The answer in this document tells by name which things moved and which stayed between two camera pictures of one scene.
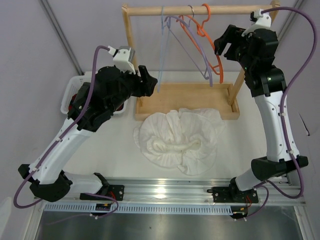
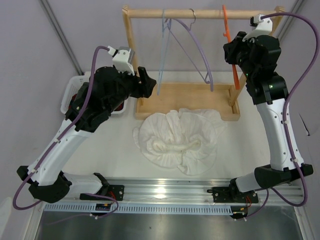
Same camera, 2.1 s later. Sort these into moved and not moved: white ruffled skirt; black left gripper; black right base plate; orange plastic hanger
Moved: orange plastic hanger
Not moved: white ruffled skirt; black right base plate; black left gripper
